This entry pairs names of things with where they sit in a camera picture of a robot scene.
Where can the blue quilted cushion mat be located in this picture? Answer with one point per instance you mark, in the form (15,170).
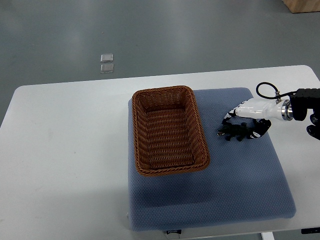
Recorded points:
(244,181)

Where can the dark toy crocodile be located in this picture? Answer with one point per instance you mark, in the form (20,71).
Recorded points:
(237,131)

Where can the wooden box corner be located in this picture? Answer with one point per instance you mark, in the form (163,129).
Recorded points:
(302,6)

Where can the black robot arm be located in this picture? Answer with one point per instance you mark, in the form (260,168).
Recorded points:
(300,101)

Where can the brown wicker basket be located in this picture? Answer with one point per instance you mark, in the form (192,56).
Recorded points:
(168,136)

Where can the black table edge label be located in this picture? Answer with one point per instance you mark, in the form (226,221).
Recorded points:
(174,231)

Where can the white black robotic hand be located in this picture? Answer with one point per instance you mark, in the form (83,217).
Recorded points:
(260,111)

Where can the upper metal floor plate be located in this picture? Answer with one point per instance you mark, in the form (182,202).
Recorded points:
(106,57)

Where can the black table control panel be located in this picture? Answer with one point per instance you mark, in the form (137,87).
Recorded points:
(314,230)

